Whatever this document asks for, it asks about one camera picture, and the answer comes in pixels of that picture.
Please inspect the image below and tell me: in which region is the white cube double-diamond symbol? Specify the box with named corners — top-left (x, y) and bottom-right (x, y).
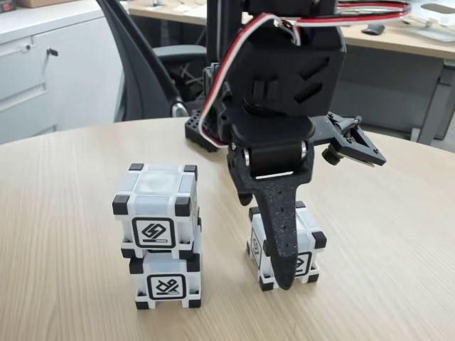
top-left (246, 201), bottom-right (328, 292)

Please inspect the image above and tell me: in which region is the white cube zigzag symbol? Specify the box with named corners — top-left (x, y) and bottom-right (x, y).
top-left (112, 163), bottom-right (200, 259)

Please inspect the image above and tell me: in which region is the white cube crossed-loop symbol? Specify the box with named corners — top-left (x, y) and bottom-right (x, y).
top-left (128, 216), bottom-right (204, 310)

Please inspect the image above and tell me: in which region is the light wood office desk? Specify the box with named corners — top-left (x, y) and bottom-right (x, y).
top-left (128, 0), bottom-right (455, 146)

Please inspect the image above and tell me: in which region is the white paper sheet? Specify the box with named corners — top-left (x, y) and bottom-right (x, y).
top-left (183, 4), bottom-right (208, 18)

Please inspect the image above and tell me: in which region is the dark office chair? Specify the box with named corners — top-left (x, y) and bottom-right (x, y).
top-left (95, 0), bottom-right (210, 124)

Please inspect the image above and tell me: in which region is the silver laptop stand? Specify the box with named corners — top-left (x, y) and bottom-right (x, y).
top-left (403, 1), bottom-right (455, 43)

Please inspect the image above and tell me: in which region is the white filing cabinet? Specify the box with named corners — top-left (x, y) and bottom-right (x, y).
top-left (0, 6), bottom-right (125, 146)

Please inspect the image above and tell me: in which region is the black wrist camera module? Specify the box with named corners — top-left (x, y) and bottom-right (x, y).
top-left (312, 112), bottom-right (387, 168)

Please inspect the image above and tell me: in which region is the red white black servo cable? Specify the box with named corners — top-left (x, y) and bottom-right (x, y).
top-left (198, 0), bottom-right (412, 150)

